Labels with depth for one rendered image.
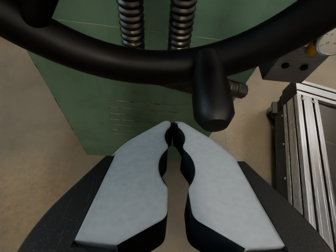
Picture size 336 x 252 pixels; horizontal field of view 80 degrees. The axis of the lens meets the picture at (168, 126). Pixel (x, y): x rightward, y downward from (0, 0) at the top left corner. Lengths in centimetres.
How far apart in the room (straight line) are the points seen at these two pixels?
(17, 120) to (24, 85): 19
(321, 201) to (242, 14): 61
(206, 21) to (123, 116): 33
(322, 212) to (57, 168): 90
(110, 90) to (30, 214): 56
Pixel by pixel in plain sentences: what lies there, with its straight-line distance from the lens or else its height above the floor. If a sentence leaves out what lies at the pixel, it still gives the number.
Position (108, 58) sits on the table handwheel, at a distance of 16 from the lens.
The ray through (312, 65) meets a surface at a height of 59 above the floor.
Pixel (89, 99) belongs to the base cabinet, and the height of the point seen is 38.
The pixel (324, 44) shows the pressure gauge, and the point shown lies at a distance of 37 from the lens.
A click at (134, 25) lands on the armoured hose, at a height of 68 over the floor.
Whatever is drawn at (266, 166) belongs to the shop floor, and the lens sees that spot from 101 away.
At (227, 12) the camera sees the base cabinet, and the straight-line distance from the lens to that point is 36.
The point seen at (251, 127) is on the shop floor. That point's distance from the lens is 107.
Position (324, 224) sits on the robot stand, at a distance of 78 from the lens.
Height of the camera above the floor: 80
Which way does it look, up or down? 59 degrees down
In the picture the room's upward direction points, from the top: 15 degrees clockwise
